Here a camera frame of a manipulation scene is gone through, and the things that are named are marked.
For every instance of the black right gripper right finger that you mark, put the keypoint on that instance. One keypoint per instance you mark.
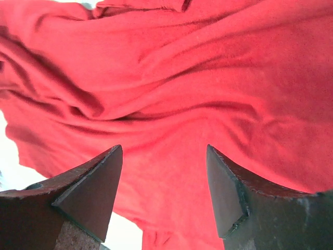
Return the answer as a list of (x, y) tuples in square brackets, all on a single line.
[(252, 212)]

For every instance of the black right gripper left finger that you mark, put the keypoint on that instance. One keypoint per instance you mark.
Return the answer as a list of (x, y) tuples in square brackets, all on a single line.
[(69, 211)]

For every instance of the red t-shirt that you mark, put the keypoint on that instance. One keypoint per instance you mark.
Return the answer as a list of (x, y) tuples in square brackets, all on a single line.
[(164, 79)]

